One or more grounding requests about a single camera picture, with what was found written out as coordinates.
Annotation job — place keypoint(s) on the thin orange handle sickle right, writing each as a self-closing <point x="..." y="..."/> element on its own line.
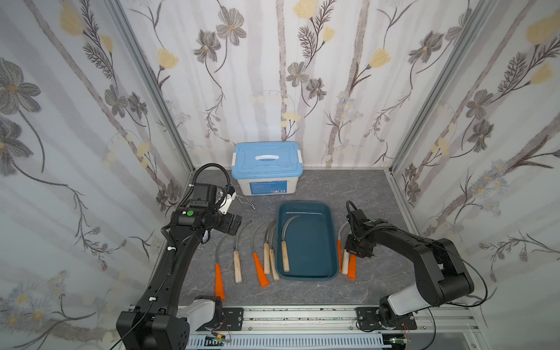
<point x="339" y="246"/>

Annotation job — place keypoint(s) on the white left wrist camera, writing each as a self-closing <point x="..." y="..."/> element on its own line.
<point x="226" y="199"/>

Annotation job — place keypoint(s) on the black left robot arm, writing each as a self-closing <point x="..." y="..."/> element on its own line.
<point x="152" y="322"/>

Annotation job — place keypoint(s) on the wooden handle sickle right side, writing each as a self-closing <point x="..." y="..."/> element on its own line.
<point x="345" y="262"/>

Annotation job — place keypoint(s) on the wooden handle sickle group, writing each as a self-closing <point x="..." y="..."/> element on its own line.
<point x="284" y="250"/>

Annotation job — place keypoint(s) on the white storage box blue lid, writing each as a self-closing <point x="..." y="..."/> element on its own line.
<point x="267" y="167"/>

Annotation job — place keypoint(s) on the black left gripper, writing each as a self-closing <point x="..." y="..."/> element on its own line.
<point x="234" y="223"/>

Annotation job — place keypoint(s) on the orange handle sickle group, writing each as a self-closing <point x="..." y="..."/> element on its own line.
<point x="352" y="267"/>

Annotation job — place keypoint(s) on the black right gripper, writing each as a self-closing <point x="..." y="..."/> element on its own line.
<point x="358" y="244"/>

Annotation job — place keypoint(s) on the orange handle sickle far left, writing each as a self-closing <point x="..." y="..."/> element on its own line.
<point x="219" y="286"/>

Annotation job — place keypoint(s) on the wooden handle sickle beside bin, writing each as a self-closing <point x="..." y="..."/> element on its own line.
<point x="272" y="255"/>

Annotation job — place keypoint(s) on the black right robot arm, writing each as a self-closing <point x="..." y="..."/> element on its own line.
<point x="440" y="273"/>

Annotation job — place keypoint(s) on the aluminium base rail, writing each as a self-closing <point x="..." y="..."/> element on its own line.
<point x="316" y="327"/>

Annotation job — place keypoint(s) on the teal plastic storage bin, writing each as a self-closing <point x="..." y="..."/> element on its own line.
<point x="311" y="242"/>

